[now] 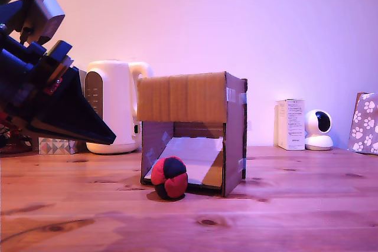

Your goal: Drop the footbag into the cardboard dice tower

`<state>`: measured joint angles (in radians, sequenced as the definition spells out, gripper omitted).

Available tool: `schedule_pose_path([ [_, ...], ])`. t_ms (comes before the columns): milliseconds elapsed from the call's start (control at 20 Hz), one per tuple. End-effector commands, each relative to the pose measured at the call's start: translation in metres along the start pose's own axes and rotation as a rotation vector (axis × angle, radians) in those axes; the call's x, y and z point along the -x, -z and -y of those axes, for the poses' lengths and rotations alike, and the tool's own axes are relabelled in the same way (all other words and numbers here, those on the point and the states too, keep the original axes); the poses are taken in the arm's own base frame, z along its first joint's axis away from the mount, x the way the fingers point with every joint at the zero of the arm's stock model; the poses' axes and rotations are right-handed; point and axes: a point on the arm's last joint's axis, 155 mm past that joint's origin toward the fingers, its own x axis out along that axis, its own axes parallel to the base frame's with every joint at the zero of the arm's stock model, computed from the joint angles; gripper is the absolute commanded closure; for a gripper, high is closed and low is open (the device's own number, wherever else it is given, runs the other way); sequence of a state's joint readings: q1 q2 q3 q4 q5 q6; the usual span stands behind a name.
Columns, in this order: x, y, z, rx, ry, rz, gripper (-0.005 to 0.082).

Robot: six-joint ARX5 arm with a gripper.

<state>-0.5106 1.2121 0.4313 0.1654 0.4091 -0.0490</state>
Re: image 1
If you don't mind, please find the red and black footbag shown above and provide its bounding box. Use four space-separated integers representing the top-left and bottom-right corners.
150 156 188 200

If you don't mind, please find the cardboard dice tower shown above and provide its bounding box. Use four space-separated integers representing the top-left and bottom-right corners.
136 71 248 198

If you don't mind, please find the geometric print tissue box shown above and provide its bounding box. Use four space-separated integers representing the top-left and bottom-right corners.
37 136 78 155

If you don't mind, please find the white electric kettle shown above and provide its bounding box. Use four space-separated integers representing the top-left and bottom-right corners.
84 60 154 155

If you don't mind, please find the white printed carton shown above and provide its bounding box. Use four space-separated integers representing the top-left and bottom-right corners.
276 98 306 151

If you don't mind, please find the paw print bag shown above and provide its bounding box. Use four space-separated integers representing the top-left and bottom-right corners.
347 91 378 155

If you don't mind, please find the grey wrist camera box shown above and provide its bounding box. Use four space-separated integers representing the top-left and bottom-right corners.
5 0 66 45

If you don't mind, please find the small white round camera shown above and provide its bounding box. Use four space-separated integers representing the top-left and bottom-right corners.
304 109 334 151

